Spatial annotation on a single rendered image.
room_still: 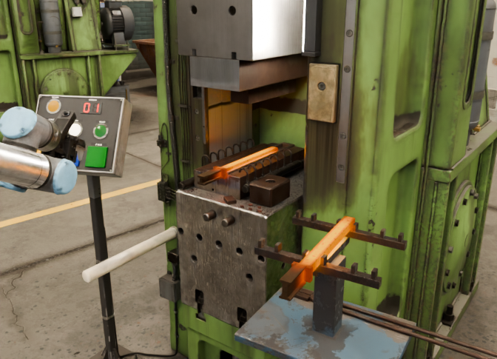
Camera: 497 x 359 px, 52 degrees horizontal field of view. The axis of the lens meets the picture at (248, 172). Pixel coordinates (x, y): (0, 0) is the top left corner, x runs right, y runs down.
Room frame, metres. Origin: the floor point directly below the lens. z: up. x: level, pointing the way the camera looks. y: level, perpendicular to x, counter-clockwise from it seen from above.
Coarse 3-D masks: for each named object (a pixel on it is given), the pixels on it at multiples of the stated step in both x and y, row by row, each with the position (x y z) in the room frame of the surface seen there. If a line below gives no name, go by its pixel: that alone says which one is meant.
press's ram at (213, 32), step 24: (192, 0) 1.65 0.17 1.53; (216, 0) 1.60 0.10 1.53; (240, 0) 1.54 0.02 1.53; (264, 0) 1.56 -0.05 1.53; (288, 0) 1.67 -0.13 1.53; (192, 24) 1.65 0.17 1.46; (216, 24) 1.60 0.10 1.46; (240, 24) 1.54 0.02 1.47; (264, 24) 1.56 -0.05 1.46; (288, 24) 1.68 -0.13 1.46; (192, 48) 1.66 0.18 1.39; (216, 48) 1.60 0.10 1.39; (240, 48) 1.54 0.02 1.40; (264, 48) 1.57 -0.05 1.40; (288, 48) 1.68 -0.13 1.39
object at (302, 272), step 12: (336, 228) 1.20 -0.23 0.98; (348, 228) 1.22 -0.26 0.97; (324, 240) 1.13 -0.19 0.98; (336, 240) 1.14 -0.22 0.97; (312, 252) 1.06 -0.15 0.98; (324, 252) 1.07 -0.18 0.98; (300, 264) 0.99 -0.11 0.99; (312, 264) 1.01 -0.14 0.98; (288, 276) 0.94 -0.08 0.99; (300, 276) 0.97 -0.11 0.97; (312, 276) 0.99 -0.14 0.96; (288, 288) 0.92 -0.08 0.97; (300, 288) 0.96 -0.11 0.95; (288, 300) 0.91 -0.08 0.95
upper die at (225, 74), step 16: (192, 64) 1.66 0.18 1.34; (208, 64) 1.62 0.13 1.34; (224, 64) 1.58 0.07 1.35; (240, 64) 1.55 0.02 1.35; (256, 64) 1.62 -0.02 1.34; (272, 64) 1.69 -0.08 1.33; (288, 64) 1.78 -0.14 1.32; (304, 64) 1.86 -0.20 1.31; (192, 80) 1.66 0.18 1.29; (208, 80) 1.62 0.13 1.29; (224, 80) 1.58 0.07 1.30; (240, 80) 1.55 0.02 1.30; (256, 80) 1.62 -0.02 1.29; (272, 80) 1.69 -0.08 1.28
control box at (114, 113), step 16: (48, 96) 1.87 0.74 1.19; (64, 96) 1.86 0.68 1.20; (80, 96) 1.85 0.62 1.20; (48, 112) 1.84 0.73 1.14; (80, 112) 1.82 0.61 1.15; (112, 112) 1.80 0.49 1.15; (128, 112) 1.85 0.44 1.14; (112, 128) 1.77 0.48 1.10; (128, 128) 1.83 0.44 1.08; (96, 144) 1.75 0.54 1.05; (112, 144) 1.74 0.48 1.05; (112, 160) 1.71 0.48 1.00; (112, 176) 1.75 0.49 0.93
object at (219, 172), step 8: (256, 152) 1.77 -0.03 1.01; (264, 152) 1.77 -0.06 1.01; (240, 160) 1.68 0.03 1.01; (248, 160) 1.69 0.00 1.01; (216, 168) 1.58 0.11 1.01; (224, 168) 1.58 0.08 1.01; (232, 168) 1.62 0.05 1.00; (200, 176) 1.51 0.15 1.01; (208, 176) 1.52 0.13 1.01; (216, 176) 1.56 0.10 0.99; (224, 176) 1.57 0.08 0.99; (200, 184) 1.51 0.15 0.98
